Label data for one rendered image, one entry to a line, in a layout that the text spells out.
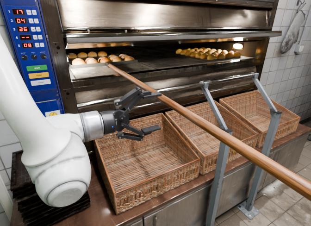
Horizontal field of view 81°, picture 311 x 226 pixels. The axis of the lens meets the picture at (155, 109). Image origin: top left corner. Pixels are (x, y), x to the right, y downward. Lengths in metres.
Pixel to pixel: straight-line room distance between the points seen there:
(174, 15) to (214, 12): 0.38
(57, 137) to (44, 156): 0.04
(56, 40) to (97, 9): 0.28
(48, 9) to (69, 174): 0.91
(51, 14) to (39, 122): 0.82
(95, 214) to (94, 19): 1.05
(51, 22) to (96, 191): 0.96
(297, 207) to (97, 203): 1.75
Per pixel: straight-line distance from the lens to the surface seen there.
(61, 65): 1.17
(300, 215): 2.19
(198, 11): 1.55
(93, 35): 1.03
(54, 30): 1.16
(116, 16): 1.21
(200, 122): 0.59
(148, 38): 1.13
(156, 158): 1.39
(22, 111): 0.40
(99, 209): 1.15
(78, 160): 0.42
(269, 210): 2.09
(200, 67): 1.60
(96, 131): 0.57
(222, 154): 1.16
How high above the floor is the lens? 1.47
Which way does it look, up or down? 24 degrees down
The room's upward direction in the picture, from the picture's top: straight up
